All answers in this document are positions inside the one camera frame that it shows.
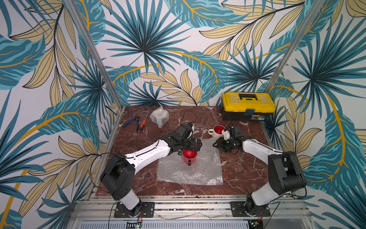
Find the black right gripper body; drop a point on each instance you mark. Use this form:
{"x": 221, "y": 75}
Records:
{"x": 223, "y": 143}

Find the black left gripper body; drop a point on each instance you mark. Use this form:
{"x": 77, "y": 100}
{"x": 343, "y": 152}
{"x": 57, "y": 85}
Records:
{"x": 190, "y": 144}

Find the red mug black handle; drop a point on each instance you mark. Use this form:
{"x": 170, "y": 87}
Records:
{"x": 189, "y": 156}

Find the clear bubble wrap sheet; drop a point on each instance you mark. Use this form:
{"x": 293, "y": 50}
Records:
{"x": 160, "y": 117}
{"x": 205, "y": 169}

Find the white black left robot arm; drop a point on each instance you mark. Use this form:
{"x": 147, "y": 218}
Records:
{"x": 119, "y": 173}

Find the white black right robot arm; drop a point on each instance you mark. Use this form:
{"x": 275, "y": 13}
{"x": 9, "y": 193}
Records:
{"x": 285, "y": 174}

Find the white mug red inside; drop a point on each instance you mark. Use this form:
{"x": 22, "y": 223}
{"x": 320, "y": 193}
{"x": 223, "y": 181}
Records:
{"x": 217, "y": 131}

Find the yellow black plastic toolbox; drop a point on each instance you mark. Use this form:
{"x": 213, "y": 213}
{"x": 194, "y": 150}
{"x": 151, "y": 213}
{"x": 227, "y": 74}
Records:
{"x": 246, "y": 106}

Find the orange handled screwdriver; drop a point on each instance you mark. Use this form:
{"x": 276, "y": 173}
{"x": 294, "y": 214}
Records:
{"x": 142, "y": 125}

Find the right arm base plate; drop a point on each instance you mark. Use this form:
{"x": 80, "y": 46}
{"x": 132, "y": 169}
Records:
{"x": 244, "y": 209}

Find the blue handled pliers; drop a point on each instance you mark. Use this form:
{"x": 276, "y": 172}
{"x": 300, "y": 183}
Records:
{"x": 135, "y": 120}

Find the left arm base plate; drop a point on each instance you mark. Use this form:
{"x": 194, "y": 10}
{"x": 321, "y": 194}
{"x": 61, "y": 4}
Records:
{"x": 143, "y": 209}

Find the aluminium front frame rail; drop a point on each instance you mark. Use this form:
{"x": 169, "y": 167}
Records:
{"x": 190, "y": 212}

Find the right aluminium corner post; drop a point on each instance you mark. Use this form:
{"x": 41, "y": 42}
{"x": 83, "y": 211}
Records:
{"x": 303, "y": 28}

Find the aluminium corner post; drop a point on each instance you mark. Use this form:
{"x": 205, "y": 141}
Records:
{"x": 78, "y": 20}
{"x": 303, "y": 28}

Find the left aluminium corner post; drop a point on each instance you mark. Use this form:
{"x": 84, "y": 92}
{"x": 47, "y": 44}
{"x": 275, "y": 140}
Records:
{"x": 78, "y": 20}

